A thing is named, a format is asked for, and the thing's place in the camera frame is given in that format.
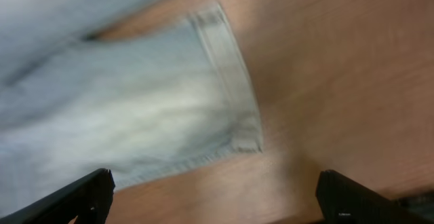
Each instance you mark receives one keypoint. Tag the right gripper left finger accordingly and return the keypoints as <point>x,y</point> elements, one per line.
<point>85,201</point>

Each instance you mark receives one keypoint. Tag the light blue denim shorts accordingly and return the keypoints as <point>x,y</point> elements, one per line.
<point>144,108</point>

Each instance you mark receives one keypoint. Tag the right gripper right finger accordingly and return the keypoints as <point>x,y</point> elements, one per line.
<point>343,200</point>

